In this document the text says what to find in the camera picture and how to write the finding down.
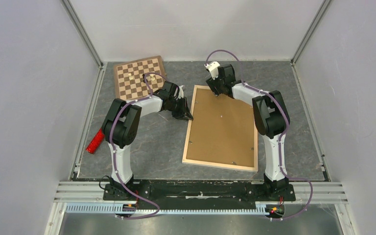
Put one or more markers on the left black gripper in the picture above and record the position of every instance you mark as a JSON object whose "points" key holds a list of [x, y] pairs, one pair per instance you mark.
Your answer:
{"points": [[184, 113]]}

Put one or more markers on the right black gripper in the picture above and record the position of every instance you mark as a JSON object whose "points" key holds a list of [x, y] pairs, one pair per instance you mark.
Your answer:
{"points": [[213, 84]]}

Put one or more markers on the brown cardboard backing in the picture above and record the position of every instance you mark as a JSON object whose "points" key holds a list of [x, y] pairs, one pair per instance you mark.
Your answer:
{"points": [[223, 129]]}

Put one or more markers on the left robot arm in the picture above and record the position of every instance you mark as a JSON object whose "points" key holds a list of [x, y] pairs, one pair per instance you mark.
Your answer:
{"points": [[121, 125]]}

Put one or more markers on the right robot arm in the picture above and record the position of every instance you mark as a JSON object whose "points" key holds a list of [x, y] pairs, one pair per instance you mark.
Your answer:
{"points": [[270, 117]]}

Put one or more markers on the white chess piece right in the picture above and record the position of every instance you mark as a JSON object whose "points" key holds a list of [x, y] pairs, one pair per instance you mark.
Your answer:
{"points": [[152, 77]]}

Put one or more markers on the wooden chessboard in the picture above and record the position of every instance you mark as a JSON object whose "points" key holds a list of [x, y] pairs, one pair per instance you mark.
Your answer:
{"points": [[127, 89]]}

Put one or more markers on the red toy microphone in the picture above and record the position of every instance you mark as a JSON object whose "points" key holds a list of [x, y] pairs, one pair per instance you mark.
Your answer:
{"points": [[95, 142]]}

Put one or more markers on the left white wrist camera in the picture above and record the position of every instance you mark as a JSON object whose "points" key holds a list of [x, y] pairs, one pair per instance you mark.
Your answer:
{"points": [[180, 93]]}

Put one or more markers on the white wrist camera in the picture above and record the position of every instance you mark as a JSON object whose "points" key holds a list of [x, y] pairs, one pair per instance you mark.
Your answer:
{"points": [[180, 93], [212, 68]]}

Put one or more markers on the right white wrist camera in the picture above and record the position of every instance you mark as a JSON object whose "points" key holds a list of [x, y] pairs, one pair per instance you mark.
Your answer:
{"points": [[212, 68]]}

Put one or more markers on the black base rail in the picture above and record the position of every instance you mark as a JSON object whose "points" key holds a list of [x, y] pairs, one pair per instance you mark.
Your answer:
{"points": [[160, 190]]}

